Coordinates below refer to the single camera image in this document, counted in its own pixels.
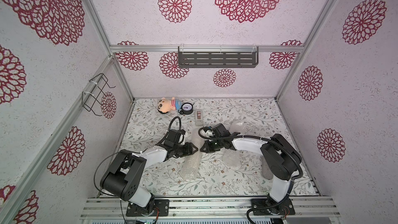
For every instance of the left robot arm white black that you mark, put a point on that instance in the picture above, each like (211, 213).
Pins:
(123, 176)

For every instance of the aluminium rail base frame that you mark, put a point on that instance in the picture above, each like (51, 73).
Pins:
(210, 207)

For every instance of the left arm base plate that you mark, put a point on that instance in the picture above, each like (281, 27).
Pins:
(155, 208)

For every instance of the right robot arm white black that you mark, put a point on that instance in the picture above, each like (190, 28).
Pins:
(282, 159)

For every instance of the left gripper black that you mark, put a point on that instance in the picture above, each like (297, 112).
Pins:
(190, 150)

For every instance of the plush boy doll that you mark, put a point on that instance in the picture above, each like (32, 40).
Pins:
(165, 105)

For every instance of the black wire wall rack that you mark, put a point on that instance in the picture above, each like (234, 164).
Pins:
(93, 95)

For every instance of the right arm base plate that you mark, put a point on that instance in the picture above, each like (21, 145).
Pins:
(273, 207)

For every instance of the dark grey wall shelf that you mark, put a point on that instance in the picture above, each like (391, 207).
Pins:
(217, 59)

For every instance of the black alarm clock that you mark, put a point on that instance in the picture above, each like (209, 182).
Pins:
(186, 109)

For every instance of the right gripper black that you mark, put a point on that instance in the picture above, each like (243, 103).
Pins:
(210, 146)

